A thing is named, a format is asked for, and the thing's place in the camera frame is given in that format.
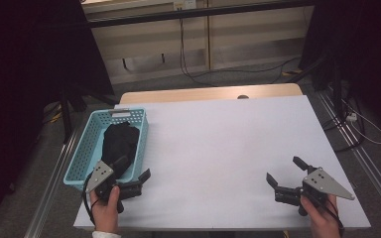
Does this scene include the black horizontal bar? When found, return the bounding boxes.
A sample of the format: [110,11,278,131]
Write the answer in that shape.
[87,0,316,29]

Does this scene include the white wall outlet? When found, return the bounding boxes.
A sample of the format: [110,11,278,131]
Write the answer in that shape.
[173,0,197,11]

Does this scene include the black curtain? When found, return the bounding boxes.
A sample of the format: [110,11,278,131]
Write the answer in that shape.
[0,0,115,229]
[299,0,381,140]

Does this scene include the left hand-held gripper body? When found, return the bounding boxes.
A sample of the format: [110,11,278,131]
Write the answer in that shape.
[85,161,143,214]

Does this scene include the black hanging cable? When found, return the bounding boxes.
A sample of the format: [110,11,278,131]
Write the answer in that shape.
[178,18,219,87]

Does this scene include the white cable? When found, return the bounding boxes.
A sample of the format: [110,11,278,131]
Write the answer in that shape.
[341,98,381,146]

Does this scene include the aluminium floor rail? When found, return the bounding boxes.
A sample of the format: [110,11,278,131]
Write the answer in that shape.
[24,132,80,238]
[316,90,381,216]

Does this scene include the right hand-held gripper black cable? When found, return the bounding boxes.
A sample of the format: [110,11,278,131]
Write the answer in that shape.
[323,196,345,237]

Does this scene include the left hand-held gripper black cable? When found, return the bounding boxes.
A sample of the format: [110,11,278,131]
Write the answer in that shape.
[82,172,97,226]

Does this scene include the yellow tape strip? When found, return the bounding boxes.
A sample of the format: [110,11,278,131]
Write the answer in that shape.
[281,68,303,77]

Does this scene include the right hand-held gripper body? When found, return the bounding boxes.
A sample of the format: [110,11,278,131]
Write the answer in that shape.
[274,168,356,216]

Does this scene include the hand-held gripper black cable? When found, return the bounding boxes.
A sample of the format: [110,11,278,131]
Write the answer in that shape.
[82,172,97,226]
[323,196,345,237]

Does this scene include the yellow floor marker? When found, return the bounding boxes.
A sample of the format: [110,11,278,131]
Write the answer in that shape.
[49,104,64,124]

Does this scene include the person's right hand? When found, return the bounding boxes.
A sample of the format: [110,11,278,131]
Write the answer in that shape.
[300,195,342,238]

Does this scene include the person's left hand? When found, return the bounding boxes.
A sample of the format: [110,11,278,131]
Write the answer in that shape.
[89,185,121,232]

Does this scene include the black metal stand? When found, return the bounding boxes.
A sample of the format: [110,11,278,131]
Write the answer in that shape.
[291,53,345,120]
[58,82,120,145]

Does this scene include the black floor cable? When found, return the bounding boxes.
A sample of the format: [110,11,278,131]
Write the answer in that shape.
[191,56,302,83]

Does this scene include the black shorts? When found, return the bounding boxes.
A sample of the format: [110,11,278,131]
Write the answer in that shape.
[101,121,141,178]

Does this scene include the light blue plastic basket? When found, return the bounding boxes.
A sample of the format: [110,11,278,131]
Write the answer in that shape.
[63,107,149,192]

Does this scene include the black cable bundle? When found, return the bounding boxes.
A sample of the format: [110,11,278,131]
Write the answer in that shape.
[321,95,366,153]

